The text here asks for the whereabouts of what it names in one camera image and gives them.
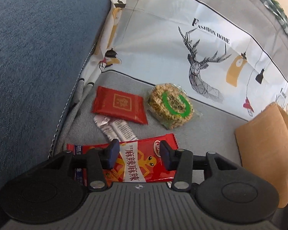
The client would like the silver foil snack packet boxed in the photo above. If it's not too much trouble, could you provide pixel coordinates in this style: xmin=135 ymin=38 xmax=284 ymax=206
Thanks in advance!
xmin=94 ymin=114 xmax=138 ymax=142

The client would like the red spicy snack bag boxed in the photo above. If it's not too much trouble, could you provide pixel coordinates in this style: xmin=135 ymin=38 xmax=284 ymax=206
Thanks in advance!
xmin=66 ymin=133 xmax=180 ymax=187

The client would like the round green peanut snack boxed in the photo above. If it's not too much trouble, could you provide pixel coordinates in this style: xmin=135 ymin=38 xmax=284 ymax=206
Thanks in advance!
xmin=146 ymin=83 xmax=202 ymax=129

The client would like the red square snack packet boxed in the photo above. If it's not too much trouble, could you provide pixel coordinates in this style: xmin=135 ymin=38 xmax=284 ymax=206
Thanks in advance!
xmin=92 ymin=86 xmax=148 ymax=125

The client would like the open cardboard box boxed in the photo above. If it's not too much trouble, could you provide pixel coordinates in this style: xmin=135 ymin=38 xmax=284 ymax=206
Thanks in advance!
xmin=235 ymin=102 xmax=288 ymax=208

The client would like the deer print sofa cover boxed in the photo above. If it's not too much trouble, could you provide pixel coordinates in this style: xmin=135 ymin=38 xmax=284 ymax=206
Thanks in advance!
xmin=54 ymin=0 xmax=288 ymax=163

